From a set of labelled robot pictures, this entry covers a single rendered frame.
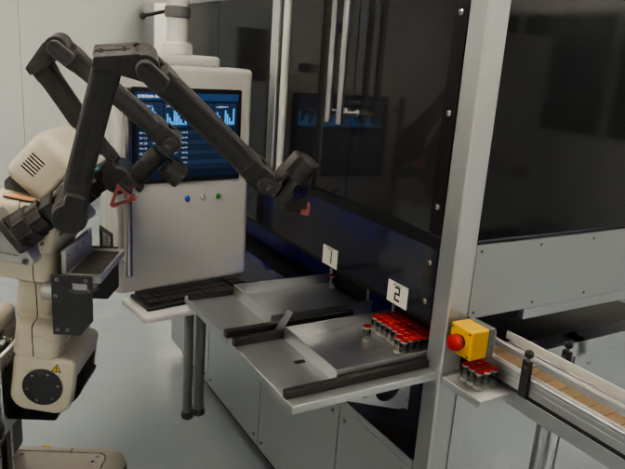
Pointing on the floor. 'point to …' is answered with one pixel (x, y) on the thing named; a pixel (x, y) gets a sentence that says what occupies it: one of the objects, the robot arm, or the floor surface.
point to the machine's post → (461, 220)
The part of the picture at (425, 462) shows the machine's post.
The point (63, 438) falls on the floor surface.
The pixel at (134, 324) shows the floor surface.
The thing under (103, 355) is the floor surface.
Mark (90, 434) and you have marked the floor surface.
